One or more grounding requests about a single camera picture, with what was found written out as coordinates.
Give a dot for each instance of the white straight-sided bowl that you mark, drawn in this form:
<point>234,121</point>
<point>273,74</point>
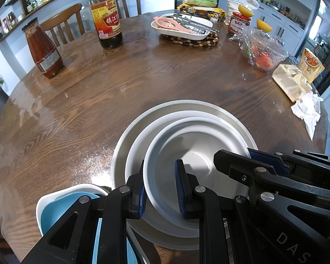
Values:
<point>195,148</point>

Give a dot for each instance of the clear plastic bag of tomatoes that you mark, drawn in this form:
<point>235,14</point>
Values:
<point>264,57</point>

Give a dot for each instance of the white utensil tray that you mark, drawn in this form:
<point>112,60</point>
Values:
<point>181,33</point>

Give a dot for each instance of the kitchen cabinet unit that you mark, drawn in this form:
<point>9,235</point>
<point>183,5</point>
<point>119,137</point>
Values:
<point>288,30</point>

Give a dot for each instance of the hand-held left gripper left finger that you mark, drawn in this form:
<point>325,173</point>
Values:
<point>141,195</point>

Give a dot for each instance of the dark vinegar bottle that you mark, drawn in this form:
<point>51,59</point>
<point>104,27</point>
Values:
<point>106,19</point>

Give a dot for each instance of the orange snack box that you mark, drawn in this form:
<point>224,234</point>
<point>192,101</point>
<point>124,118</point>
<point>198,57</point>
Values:
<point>310,64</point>

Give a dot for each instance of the wooden beaded trivet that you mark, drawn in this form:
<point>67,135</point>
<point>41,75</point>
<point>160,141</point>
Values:
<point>192,44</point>

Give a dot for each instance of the yellowish tissue box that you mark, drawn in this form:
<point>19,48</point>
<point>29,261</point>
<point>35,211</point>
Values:
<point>288,82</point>

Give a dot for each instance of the yellow bag clip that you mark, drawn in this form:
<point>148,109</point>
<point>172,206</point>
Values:
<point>246,10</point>
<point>264,25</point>

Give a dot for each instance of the metal tongs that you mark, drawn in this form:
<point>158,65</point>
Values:
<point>198,24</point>

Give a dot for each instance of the small white bowl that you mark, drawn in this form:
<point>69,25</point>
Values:
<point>133,156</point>

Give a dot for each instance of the red sauce bottle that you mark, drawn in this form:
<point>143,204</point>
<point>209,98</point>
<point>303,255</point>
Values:
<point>44,52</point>

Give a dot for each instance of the yellow snack packet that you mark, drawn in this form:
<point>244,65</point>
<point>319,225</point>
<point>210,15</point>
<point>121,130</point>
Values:
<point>206,12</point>

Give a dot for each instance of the crumpled white tissue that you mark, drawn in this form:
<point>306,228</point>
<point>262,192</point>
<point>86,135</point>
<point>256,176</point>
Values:
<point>308,107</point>

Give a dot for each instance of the red sauce jar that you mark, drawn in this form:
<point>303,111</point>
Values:
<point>238,26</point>

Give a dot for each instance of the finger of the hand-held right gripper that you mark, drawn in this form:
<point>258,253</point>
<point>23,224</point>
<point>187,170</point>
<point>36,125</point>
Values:
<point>269,161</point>
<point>236,165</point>

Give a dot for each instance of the pink slotted spoon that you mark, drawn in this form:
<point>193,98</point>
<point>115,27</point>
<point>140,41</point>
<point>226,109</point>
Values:
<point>167,23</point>

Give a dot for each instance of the row of shelf jars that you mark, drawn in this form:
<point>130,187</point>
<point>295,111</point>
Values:
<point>9,20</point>

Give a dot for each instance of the wooden wall shelf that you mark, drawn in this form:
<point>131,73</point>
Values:
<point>48,2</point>

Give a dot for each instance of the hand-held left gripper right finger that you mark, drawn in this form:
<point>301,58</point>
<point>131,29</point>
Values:
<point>180,187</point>

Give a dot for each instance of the large white bowl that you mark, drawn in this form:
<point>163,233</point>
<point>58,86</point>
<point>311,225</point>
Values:
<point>181,105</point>

